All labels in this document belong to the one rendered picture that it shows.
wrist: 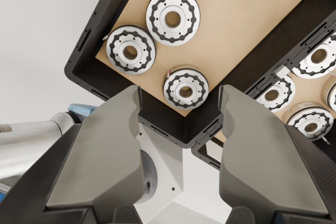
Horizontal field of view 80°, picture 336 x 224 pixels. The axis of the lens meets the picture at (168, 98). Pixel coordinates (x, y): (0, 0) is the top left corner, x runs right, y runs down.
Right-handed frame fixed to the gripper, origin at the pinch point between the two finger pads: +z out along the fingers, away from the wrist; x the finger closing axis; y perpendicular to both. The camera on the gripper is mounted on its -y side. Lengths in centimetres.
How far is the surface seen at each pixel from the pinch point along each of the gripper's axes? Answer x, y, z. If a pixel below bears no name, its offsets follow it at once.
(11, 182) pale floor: -167, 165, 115
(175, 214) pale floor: -3, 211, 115
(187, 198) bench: 4, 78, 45
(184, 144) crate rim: 1.2, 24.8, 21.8
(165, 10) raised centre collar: -2.3, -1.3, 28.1
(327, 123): 35, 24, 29
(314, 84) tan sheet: 31.1, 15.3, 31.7
